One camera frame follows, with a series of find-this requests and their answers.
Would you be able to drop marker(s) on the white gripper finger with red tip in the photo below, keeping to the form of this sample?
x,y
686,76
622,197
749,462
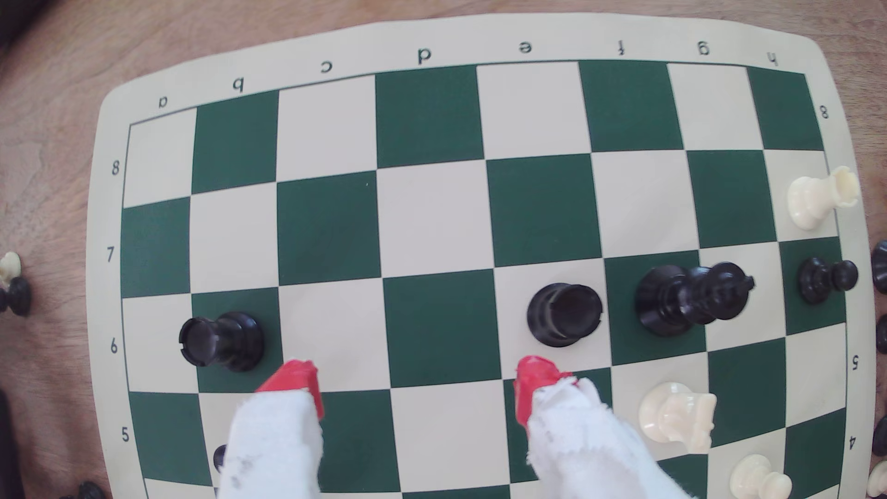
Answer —
x,y
277,443
575,443

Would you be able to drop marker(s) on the black chess rook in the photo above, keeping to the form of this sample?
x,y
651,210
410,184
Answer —
x,y
225,341
563,315

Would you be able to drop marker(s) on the black chess pawn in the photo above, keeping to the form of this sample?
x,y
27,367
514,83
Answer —
x,y
219,458
821,278
882,334

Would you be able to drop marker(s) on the white chess knight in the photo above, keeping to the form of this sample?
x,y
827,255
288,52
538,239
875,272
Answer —
x,y
676,417

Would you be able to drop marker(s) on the black chess king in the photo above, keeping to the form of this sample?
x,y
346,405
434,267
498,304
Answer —
x,y
679,299

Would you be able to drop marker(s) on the white chess pawn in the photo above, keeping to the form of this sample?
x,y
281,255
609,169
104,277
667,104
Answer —
x,y
757,479
879,479

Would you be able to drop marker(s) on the green and cream chess mat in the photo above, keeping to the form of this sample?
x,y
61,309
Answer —
x,y
429,222

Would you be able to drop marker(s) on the black chess piece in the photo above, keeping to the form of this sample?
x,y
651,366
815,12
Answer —
x,y
16,298

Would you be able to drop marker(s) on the black chess bishop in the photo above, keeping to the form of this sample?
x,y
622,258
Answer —
x,y
881,436
881,267

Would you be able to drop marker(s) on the white chess piece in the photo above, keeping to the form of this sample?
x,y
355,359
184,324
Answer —
x,y
8,267

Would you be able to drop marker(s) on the white chess rook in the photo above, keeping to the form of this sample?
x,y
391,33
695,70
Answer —
x,y
814,199

